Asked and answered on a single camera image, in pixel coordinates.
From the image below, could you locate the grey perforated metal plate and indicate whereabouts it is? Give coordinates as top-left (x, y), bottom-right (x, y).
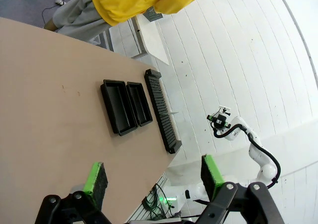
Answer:
top-left (144, 6), bottom-right (164, 22)

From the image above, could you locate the large black plastic tray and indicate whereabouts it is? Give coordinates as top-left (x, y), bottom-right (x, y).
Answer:
top-left (100, 79), bottom-right (138, 137)

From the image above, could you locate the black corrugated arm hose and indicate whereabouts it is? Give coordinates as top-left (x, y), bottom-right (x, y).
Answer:
top-left (213, 123), bottom-right (281, 189)

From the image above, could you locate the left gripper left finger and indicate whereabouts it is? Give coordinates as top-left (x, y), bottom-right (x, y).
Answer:
top-left (34, 161), bottom-right (112, 224)

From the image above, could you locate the small black plastic tray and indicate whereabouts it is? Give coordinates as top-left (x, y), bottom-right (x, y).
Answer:
top-left (126, 81), bottom-right (153, 127)

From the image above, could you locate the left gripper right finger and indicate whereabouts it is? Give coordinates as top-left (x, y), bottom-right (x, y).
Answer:
top-left (196, 154), bottom-right (285, 224)

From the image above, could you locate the black slotted board rack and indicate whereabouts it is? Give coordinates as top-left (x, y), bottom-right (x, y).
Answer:
top-left (144, 69), bottom-right (182, 154)

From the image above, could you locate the person's right forearm yellow sleeve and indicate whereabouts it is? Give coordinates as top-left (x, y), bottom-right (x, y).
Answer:
top-left (154, 0), bottom-right (207, 15)

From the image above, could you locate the white side table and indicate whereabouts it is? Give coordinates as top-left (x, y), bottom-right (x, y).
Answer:
top-left (109, 12), bottom-right (170, 66)

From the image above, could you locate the person in yellow hoodie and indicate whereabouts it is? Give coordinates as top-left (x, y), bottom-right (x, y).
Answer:
top-left (44, 0), bottom-right (207, 43)

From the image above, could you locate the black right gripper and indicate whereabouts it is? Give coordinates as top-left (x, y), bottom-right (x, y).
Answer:
top-left (207, 113), bottom-right (231, 130)

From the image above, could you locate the dark coiled cable bundle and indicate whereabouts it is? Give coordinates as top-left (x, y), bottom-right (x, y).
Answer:
top-left (142, 183), bottom-right (174, 220)

